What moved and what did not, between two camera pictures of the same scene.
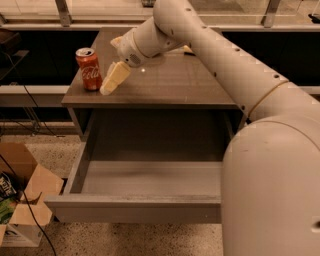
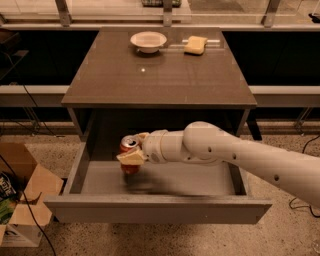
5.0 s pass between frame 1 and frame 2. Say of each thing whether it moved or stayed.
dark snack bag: stayed
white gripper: moved
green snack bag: stayed
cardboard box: stayed
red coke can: moved
